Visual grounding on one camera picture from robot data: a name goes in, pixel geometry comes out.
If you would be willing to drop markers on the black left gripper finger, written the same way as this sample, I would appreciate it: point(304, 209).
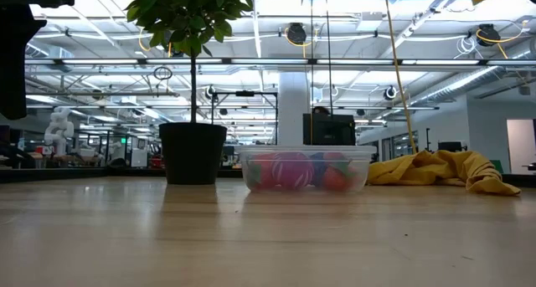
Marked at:
point(12, 61)

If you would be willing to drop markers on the magenta white striped toy onion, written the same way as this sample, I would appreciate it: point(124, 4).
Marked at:
point(292, 172)

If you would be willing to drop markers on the purple toy grape bunch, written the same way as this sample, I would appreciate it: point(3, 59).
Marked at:
point(319, 165)

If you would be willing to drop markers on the red oval toy fruit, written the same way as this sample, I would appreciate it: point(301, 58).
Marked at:
point(335, 156)

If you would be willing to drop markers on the small red toy strawberry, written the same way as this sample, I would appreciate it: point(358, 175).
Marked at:
point(335, 181)

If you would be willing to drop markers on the clear plastic tupperware container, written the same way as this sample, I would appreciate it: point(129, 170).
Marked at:
point(305, 150)

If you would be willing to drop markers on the green plant in black pot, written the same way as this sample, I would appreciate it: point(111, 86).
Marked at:
point(190, 153)

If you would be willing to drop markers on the yellow cloth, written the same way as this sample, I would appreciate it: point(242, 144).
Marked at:
point(439, 170)

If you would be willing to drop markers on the black metal rig frame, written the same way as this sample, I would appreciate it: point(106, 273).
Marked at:
point(245, 93)

